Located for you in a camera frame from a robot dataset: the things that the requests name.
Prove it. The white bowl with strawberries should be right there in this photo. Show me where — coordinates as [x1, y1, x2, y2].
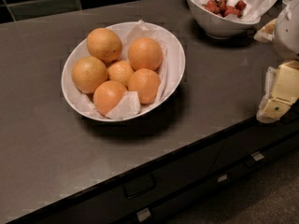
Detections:
[187, 0, 261, 39]

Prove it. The dark lower drawer front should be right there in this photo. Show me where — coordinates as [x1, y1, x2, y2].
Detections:
[114, 133, 299, 224]

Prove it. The white paper liner in bowl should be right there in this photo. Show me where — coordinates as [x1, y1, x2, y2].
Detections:
[62, 21, 168, 121]

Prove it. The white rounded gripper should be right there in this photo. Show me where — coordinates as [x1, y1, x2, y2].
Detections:
[254, 0, 299, 123]

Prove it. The dark upper drawer front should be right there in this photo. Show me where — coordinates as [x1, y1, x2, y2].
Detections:
[12, 140, 223, 224]

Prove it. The large white oval bowl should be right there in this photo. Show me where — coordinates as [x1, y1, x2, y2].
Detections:
[61, 21, 187, 123]

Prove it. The dark right drawer front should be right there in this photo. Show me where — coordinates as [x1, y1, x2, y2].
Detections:
[212, 111, 299, 172]

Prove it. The red strawberries pile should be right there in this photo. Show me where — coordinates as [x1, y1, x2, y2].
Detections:
[203, 0, 247, 18]

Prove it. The small centre orange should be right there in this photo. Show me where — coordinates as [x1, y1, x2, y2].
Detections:
[107, 60, 135, 87]

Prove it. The dark drawer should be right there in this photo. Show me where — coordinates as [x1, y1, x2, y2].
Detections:
[12, 140, 223, 224]
[212, 111, 299, 172]
[114, 133, 299, 224]

